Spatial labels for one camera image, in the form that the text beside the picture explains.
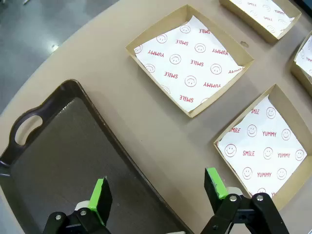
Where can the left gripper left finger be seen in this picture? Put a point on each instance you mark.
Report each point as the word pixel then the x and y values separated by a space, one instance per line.
pixel 102 202

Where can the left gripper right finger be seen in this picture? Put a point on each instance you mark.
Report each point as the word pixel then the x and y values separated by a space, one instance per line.
pixel 219 195

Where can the white smiley print liner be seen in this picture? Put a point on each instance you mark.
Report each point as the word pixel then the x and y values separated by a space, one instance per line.
pixel 265 12
pixel 307 58
pixel 263 153
pixel 190 63

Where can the kraft paper food box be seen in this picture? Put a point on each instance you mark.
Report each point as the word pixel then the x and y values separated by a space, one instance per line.
pixel 301 76
pixel 246 17
pixel 219 36
pixel 291 117

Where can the brown plastic serving tray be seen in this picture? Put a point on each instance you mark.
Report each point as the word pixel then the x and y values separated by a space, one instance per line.
pixel 73 158

